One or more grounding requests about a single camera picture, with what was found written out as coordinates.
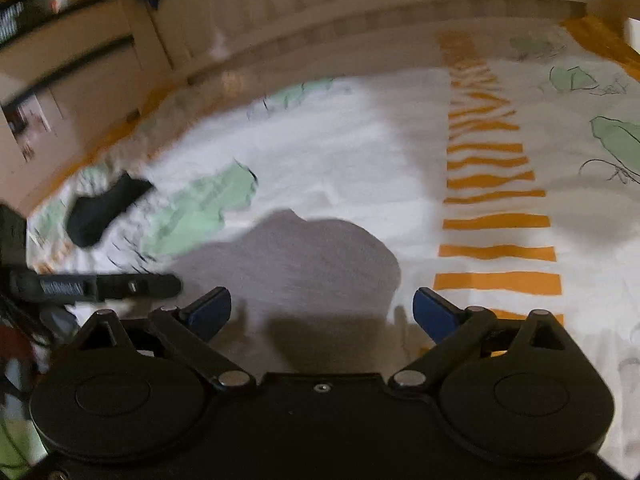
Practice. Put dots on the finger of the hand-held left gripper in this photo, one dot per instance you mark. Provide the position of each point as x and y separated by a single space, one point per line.
140 286

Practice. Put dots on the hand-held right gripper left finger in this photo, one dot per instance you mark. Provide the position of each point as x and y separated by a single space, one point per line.
210 312

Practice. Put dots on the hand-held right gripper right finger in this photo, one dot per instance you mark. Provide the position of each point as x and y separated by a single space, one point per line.
435 312

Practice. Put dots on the grey hooded sweater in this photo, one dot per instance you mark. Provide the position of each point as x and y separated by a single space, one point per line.
310 260

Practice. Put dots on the black cloth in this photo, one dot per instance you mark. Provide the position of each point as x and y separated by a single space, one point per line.
102 210

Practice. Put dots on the leaf printed bed sheet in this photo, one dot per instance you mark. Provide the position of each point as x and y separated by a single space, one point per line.
350 135

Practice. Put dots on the wooden side shelf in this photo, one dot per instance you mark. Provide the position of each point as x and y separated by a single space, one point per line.
55 60

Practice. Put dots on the wooden bed frame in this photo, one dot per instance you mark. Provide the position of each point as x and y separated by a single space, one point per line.
375 0

